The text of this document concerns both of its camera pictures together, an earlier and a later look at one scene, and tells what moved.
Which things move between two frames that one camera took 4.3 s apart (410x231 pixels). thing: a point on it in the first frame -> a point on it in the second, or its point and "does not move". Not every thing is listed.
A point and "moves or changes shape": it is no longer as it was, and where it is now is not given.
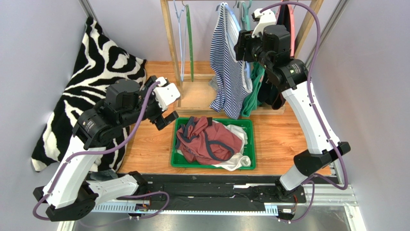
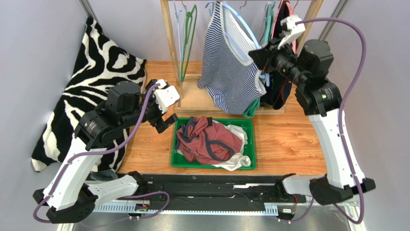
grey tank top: (240, 25) moves or changes shape
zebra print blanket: (100, 62) does not move
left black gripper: (163, 121) does not move
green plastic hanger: (190, 40) moves or changes shape
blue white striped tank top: (229, 76) moves or changes shape
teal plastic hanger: (245, 18) moves or changes shape
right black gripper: (241, 45) -> (267, 57)
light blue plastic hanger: (246, 63) moves or changes shape
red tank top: (200, 140) does not move
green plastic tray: (178, 160) does not move
